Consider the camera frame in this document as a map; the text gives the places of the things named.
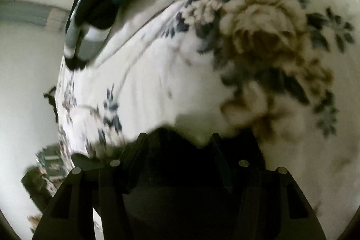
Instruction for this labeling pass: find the white floral bed sheet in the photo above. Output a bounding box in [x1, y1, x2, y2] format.
[56, 0, 359, 239]

